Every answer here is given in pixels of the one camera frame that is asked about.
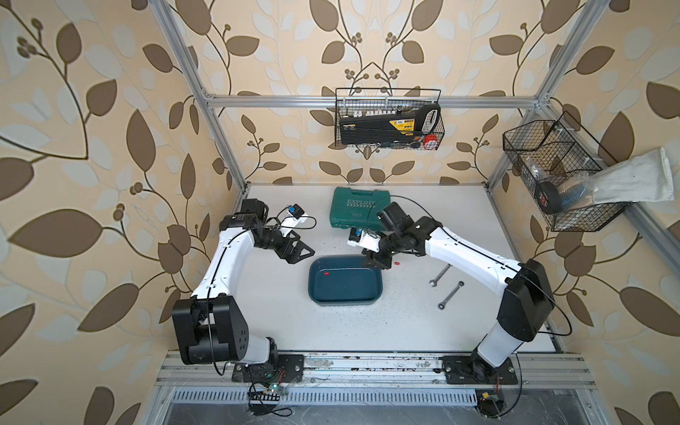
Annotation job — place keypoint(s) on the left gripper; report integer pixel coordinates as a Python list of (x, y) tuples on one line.
[(296, 258)]

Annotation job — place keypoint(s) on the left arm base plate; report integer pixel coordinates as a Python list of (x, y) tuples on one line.
[(286, 369)]

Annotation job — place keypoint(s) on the black wire basket right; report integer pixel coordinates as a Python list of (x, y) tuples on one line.
[(549, 150)]

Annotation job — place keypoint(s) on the lower silver wrench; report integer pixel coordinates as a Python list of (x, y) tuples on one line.
[(442, 305)]

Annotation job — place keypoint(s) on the upper silver wrench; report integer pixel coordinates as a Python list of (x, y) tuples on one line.
[(434, 282)]

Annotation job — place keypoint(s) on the green tool case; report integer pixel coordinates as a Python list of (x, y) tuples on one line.
[(352, 208)]

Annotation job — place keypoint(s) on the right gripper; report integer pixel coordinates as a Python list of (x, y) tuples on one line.
[(379, 262)]

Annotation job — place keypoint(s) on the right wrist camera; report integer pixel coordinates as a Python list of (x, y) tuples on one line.
[(364, 239)]

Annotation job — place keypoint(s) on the black wire basket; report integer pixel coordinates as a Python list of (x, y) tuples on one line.
[(358, 98), (549, 150)]

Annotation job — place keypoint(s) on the black tape measure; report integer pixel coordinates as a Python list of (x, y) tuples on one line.
[(548, 198)]

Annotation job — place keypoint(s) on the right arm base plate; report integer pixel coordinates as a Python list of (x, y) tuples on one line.
[(471, 370)]

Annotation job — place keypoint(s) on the red white tape roll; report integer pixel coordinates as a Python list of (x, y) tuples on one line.
[(430, 142)]

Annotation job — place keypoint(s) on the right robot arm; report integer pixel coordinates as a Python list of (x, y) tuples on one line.
[(524, 295)]

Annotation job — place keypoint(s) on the black wire basket back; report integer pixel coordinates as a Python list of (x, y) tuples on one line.
[(358, 98)]

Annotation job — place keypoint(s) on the silver wrench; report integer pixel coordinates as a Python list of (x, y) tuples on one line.
[(434, 282), (442, 305)]

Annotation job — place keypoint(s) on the teal plastic storage box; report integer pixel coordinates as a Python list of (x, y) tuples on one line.
[(349, 282)]

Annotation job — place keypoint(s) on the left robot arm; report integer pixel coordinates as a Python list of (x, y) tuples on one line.
[(209, 325)]

